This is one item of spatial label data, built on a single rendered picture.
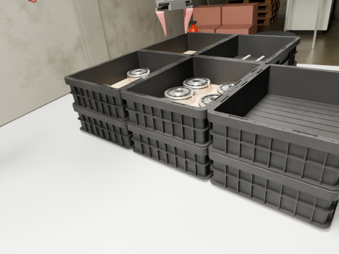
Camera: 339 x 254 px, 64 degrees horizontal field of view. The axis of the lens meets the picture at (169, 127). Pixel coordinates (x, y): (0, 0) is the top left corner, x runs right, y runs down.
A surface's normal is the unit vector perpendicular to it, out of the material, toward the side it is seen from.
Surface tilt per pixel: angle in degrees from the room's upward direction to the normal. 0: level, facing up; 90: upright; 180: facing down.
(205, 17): 90
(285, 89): 90
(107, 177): 0
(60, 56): 90
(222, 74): 90
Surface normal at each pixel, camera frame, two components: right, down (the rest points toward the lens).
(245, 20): -0.48, 0.48
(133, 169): -0.09, -0.87
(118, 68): 0.79, 0.24
